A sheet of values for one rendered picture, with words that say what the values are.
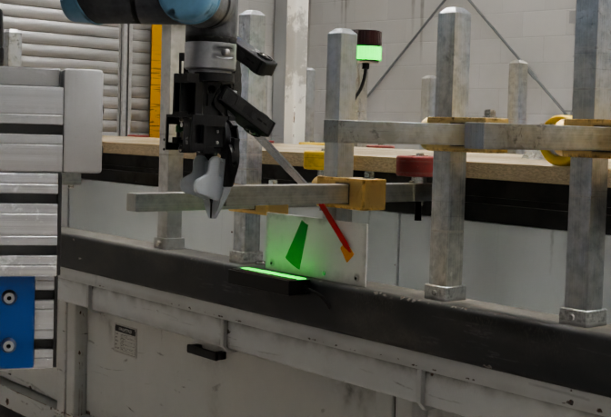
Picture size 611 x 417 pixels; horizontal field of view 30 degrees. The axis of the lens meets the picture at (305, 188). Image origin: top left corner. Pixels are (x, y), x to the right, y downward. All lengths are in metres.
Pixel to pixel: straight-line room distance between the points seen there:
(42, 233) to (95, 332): 2.07
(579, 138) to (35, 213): 0.70
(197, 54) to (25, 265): 0.70
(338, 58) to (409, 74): 9.20
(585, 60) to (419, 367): 0.55
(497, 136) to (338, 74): 0.59
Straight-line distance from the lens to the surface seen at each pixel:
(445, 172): 1.68
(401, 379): 1.81
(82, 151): 1.00
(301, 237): 1.92
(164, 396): 2.81
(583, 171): 1.52
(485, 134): 1.30
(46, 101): 1.00
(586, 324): 1.53
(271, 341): 2.06
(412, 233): 2.04
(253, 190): 1.71
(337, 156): 1.86
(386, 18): 11.30
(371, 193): 1.81
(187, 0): 1.53
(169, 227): 2.28
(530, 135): 1.36
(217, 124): 1.64
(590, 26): 1.53
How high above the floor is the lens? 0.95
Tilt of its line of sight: 3 degrees down
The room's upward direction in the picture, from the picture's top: 2 degrees clockwise
